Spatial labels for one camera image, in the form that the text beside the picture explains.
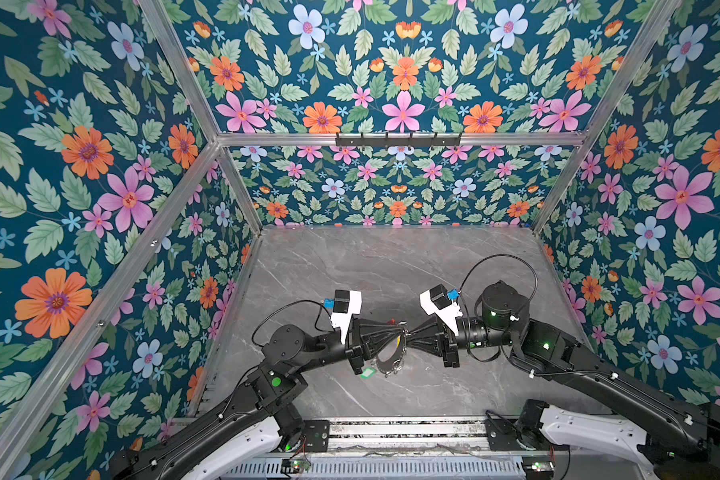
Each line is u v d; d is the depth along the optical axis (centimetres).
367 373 65
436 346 52
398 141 93
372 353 53
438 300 48
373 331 52
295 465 70
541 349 46
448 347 49
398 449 72
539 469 70
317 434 74
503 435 73
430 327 54
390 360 57
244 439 57
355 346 49
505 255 44
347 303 48
